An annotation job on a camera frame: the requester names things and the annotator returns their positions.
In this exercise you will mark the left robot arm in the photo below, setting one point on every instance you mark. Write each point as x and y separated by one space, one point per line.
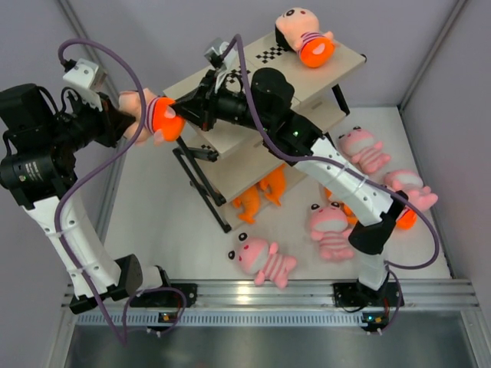
38 171

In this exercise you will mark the orange shark plush under shelf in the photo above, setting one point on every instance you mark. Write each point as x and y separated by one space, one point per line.
250 203

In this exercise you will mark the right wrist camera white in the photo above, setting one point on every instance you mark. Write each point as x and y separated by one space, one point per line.
220 56

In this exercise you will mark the boy doll orange shorts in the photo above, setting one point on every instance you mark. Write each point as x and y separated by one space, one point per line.
162 124

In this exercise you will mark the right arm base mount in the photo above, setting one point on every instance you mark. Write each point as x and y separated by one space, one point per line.
353 296

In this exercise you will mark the pink striped frog plush middle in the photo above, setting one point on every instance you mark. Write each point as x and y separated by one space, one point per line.
329 227

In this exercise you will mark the black-haired boy doll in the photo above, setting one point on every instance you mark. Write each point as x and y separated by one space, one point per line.
406 219

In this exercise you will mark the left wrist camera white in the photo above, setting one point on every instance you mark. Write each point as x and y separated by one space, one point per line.
86 78

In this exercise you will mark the pink striped frog plush back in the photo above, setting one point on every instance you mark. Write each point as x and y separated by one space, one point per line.
363 149

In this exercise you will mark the boy doll on shelf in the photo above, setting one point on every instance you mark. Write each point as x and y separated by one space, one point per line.
298 30

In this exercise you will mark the orange shark plush on floor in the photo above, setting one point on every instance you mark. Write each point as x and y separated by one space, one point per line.
352 219

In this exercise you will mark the pink striped frog plush right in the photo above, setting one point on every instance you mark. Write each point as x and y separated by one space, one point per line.
410 182

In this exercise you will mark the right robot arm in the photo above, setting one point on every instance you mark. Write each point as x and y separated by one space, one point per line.
264 105

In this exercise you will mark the slotted cable duct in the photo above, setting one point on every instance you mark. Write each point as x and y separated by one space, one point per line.
253 318

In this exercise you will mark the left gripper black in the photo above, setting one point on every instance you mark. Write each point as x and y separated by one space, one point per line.
110 121

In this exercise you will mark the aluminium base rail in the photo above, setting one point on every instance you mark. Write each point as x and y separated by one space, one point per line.
424 294

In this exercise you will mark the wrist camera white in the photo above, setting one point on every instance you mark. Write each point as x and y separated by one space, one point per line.
220 56
86 78

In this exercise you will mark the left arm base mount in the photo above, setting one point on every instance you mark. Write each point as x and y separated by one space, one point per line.
167 299

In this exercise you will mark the beige three-tier shelf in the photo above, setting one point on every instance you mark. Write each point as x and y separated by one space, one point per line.
225 161

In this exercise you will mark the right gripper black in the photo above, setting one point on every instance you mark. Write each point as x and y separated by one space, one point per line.
199 107

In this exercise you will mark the pink striped frog plush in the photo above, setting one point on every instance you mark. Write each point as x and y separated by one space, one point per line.
410 182
329 227
262 260
363 149

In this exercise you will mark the pink striped frog plush front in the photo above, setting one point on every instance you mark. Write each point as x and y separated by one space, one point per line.
262 260

